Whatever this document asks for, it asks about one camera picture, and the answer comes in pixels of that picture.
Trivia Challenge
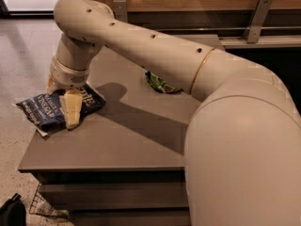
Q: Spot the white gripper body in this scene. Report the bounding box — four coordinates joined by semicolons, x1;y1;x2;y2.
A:
49;56;89;89

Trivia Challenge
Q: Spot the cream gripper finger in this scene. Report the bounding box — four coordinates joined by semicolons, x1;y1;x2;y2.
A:
46;74;61;94
59;89;83;129

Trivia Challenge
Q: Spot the blue chip bag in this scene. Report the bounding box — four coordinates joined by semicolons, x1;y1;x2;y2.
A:
15;83;106;137

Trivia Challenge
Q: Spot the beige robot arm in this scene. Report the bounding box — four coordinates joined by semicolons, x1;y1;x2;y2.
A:
47;0;301;226

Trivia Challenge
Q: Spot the green snack bag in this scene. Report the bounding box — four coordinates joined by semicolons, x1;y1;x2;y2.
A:
145;72;182;94

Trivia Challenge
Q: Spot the black bag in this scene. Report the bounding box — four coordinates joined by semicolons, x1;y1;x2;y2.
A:
0;193;26;226

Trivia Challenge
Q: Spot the grey drawer cabinet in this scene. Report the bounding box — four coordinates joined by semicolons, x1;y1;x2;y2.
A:
19;48;199;226

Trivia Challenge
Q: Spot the left metal bracket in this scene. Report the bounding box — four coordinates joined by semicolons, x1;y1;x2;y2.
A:
113;0;128;23

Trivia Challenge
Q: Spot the metal bracket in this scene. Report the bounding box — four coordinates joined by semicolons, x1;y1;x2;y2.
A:
113;0;128;23
243;0;273;43

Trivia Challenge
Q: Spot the dark window frame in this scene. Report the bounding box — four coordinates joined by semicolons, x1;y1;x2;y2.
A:
0;0;71;19

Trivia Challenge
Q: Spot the wire basket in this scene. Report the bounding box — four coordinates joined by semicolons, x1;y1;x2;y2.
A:
29;184;69;218

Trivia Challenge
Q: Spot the right metal bracket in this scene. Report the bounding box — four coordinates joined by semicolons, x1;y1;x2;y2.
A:
243;0;273;43

